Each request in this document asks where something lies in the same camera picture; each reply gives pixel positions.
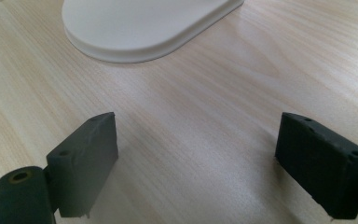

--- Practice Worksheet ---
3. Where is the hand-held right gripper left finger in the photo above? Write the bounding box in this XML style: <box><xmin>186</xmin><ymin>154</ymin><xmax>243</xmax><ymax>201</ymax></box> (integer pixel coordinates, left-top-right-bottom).
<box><xmin>46</xmin><ymin>111</ymin><xmax>119</xmax><ymax>218</ymax></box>

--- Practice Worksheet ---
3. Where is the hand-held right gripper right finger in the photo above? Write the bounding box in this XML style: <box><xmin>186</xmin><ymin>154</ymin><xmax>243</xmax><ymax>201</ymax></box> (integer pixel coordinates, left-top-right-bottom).
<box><xmin>274</xmin><ymin>112</ymin><xmax>358</xmax><ymax>220</ymax></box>

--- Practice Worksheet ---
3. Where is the white flat tray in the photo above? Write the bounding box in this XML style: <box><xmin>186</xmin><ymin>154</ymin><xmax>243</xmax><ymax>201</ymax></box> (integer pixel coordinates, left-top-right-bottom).
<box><xmin>62</xmin><ymin>0</ymin><xmax>245</xmax><ymax>64</ymax></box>

